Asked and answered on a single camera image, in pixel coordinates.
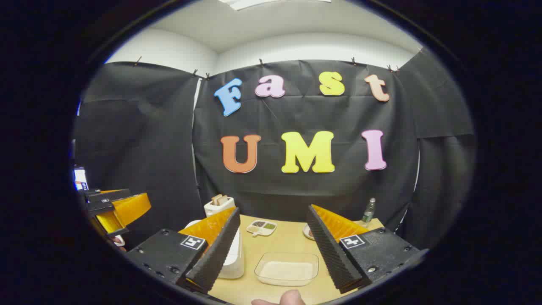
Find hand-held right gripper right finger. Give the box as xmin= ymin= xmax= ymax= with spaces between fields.
xmin=307 ymin=204 xmax=420 ymax=294

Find white rice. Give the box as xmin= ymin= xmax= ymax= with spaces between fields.
xmin=260 ymin=261 xmax=315 ymax=283

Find clear rice container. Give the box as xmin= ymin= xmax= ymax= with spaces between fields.
xmin=254 ymin=252 xmax=319 ymax=287

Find white blue printed box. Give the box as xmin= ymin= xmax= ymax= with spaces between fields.
xmin=74 ymin=167 xmax=88 ymax=191

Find white rice cooker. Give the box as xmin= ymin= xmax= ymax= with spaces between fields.
xmin=184 ymin=219 xmax=245 ymax=279

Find ceiling light panel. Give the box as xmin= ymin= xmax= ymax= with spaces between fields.
xmin=218 ymin=0 xmax=333 ymax=11

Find white toaster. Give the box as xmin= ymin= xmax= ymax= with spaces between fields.
xmin=204 ymin=196 xmax=236 ymax=217

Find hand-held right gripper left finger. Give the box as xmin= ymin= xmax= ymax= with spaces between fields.
xmin=126 ymin=206 xmax=241 ymax=294

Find white divided grain dish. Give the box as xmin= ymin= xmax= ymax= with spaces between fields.
xmin=246 ymin=219 xmax=278 ymax=236

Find clear plastic water bottle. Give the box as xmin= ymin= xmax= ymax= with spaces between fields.
xmin=361 ymin=197 xmax=376 ymax=224

